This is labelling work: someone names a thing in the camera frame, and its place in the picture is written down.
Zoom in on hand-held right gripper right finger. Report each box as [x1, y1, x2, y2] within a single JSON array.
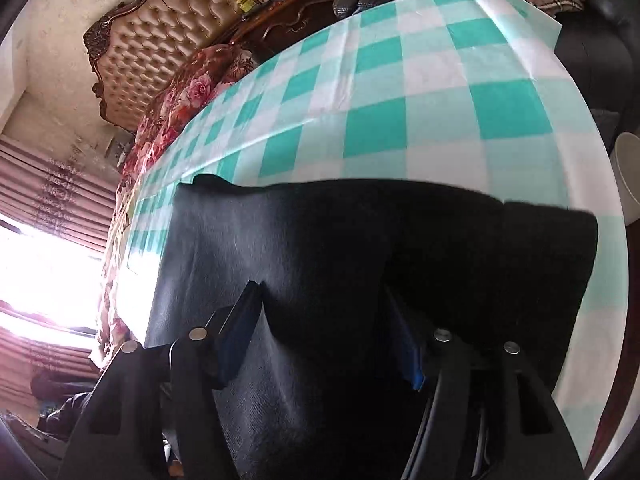
[[387, 287, 587, 480]]

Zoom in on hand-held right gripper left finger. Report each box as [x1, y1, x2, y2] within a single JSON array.
[[57, 280, 264, 480]]

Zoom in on black pants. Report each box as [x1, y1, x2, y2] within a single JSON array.
[[145, 174, 600, 480]]

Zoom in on dark cloth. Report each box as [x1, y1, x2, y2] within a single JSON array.
[[30, 367, 97, 442]]

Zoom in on pink striped curtain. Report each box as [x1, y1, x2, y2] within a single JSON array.
[[0, 135, 122, 411]]

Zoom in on floral quilt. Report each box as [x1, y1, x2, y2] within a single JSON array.
[[90, 42, 261, 362]]

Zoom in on green white checked sheet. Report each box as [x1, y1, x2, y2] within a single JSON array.
[[114, 0, 630, 462]]

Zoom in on white cup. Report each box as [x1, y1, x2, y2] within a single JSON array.
[[614, 132, 640, 227]]

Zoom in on tufted brown headboard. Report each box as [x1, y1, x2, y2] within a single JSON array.
[[82, 0, 267, 134]]

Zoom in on dark wooden nightstand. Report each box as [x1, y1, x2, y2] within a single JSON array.
[[215, 0, 362, 62]]

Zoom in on black leather sofa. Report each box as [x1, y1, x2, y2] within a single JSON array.
[[332, 0, 639, 161]]

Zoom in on wall socket panel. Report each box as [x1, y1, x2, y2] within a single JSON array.
[[106, 136, 132, 167]]

